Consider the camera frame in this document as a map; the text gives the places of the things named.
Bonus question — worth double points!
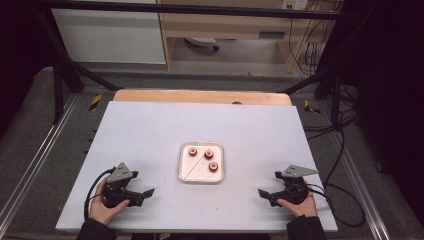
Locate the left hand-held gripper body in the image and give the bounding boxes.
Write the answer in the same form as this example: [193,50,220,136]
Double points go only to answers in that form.
[101,162,145,209]

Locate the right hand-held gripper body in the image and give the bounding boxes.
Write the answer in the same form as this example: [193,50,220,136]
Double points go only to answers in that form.
[269,164,319,207]

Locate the white square tray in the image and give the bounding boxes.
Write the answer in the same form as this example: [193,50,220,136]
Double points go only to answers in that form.
[178,141,225,184]

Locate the thin wooden skewer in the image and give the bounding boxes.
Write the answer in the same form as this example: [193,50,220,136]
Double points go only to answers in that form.
[183,147,211,179]

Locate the person's right hand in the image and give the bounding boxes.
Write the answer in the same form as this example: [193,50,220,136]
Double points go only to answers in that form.
[277,179,318,218]

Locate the person's left hand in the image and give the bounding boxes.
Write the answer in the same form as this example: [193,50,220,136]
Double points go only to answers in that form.
[89,176,131,226]

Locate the white table board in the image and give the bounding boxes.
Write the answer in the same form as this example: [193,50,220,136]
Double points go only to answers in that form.
[55,101,338,234]

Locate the yellow black floor tape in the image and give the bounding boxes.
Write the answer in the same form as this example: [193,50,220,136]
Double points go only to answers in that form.
[88,93,103,112]
[303,99,321,115]

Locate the wooden table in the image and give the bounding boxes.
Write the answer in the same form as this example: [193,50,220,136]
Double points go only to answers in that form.
[113,88,293,107]

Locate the white cabinet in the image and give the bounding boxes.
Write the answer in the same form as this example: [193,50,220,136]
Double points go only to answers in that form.
[51,8,167,65]

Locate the chair base with caster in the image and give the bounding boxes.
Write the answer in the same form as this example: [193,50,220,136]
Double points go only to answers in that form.
[184,36,221,52]

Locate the light wooden desk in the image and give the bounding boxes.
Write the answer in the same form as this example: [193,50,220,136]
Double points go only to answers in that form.
[156,0,336,74]

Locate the white power outlet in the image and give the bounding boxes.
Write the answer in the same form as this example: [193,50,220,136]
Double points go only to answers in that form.
[281,0,309,11]

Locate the right hand-held gripper cable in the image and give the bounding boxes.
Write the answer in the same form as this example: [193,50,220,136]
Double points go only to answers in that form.
[305,182,338,221]

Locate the hand-held gripper cable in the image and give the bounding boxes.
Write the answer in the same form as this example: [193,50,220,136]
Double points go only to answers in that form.
[305,182,338,221]
[83,168,115,220]

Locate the left hand-held gripper cable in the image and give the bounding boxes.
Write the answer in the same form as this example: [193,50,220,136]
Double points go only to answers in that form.
[83,168,115,220]

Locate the aluminium floor rail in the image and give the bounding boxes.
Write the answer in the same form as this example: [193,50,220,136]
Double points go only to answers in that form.
[331,129,392,240]
[0,94,80,222]

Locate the black floor cable loop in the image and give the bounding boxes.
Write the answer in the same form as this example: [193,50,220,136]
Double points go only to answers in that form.
[323,128,367,229]

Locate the hanging black cables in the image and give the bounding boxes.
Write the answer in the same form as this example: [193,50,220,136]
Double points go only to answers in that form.
[287,0,336,76]

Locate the black metal frame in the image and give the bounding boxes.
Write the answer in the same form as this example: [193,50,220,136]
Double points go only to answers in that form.
[33,0,349,125]

